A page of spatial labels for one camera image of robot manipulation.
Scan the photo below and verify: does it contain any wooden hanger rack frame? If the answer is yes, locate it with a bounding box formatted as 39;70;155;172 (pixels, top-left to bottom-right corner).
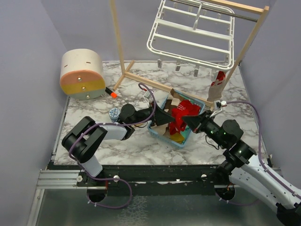
109;0;269;93

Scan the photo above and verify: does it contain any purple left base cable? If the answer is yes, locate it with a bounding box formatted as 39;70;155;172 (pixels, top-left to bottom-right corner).
86;178;133;210

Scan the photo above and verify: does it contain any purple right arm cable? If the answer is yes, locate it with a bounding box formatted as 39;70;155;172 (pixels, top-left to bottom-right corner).
225;100;301;201

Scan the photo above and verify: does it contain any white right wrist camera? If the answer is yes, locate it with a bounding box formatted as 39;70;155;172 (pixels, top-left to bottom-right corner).
210;100;227;118

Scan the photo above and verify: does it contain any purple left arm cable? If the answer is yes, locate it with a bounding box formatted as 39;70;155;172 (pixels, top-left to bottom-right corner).
68;82;157;182

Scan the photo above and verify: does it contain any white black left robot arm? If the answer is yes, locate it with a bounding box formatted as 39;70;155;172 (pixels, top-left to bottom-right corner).
62;103;175;186

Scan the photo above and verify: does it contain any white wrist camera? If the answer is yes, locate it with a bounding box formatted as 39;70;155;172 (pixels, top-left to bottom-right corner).
143;89;154;104
210;100;227;118

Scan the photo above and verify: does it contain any metal hanging rod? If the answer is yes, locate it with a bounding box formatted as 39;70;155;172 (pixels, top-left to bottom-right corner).
171;0;258;23

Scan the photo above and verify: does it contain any white plastic clip hanger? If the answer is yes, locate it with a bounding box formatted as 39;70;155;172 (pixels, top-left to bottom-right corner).
146;0;235;72

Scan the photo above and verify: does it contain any red beige reindeer sock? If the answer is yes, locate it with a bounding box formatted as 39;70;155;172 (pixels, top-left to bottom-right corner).
207;70;226;102

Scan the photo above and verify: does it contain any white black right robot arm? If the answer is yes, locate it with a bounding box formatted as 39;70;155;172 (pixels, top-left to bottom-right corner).
182;111;301;226

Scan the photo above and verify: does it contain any cream ribbed sock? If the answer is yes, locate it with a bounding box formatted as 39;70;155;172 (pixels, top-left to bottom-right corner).
150;99;180;139

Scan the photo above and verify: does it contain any red santa sock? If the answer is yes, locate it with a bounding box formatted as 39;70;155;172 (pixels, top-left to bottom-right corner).
169;99;201;135

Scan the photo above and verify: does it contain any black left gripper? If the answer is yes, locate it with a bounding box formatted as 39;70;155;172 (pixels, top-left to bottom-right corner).
130;101;175;126

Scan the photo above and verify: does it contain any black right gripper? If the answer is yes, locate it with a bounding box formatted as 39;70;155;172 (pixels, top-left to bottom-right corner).
182;109;227;148

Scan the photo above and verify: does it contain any blue perforated plastic basket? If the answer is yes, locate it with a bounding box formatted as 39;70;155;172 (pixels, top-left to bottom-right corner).
148;89;205;149

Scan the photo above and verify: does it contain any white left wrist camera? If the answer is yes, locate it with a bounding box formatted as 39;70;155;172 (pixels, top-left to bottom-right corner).
143;89;154;104

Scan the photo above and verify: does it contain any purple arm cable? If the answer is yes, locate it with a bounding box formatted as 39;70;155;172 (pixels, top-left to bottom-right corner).
68;82;157;182
225;100;301;201

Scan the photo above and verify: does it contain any black mounting rail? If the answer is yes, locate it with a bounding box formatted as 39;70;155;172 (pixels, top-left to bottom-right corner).
41;164;233;196

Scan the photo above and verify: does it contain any orange black highlighter pen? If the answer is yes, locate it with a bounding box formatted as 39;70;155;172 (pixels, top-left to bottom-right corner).
105;87;117;98

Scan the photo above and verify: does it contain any yellow sock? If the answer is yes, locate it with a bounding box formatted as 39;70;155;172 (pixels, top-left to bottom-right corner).
170;133;185;144

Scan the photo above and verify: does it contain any pastel round drawer box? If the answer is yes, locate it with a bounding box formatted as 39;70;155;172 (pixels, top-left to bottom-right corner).
60;48;106;100

